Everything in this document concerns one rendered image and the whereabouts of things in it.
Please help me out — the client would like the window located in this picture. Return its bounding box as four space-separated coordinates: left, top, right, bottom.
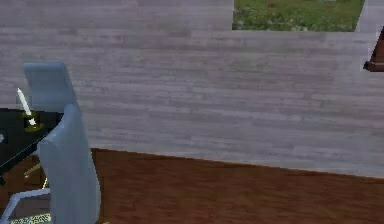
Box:
232 0 366 33

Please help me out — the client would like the black table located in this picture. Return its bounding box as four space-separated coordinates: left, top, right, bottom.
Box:
0 107 64 186

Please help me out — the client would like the white candle in brass holder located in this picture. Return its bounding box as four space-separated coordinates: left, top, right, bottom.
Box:
16 87 45 133

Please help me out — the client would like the brown wooden furniture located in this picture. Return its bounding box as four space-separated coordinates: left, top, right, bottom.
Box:
363 26 384 73

